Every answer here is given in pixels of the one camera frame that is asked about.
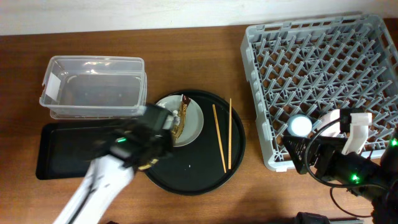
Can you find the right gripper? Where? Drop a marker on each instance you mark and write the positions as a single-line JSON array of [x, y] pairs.
[[328, 149]]

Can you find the blue cup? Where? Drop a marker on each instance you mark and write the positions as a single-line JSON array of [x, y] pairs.
[[299, 125]]

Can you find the brown snack wrapper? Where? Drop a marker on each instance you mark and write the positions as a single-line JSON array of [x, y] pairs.
[[178, 127]]

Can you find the yellow bowl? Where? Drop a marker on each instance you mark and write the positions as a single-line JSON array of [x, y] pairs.
[[148, 165]]

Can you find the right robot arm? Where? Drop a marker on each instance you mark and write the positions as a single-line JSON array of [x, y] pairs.
[[365, 178]]

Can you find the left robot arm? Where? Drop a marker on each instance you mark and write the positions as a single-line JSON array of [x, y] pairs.
[[135, 144]]

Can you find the grey plastic dishwasher rack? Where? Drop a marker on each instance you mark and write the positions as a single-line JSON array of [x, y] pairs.
[[313, 67]]

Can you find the right wooden chopstick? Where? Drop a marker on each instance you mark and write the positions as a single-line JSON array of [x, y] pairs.
[[230, 136]]

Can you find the wooden chopstick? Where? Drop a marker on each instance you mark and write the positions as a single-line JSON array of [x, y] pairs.
[[219, 137], [230, 136]]

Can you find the left wooden chopstick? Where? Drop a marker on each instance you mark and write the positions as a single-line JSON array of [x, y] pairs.
[[219, 137]]

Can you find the black round tray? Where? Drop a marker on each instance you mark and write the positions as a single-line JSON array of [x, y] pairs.
[[196, 168]]

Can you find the grey round plate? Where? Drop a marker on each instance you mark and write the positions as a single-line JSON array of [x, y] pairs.
[[194, 118]]

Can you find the clear plastic storage bin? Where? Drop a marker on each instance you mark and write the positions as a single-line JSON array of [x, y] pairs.
[[94, 87]]

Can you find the black rectangular tray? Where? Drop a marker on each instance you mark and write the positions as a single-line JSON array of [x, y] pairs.
[[67, 148]]

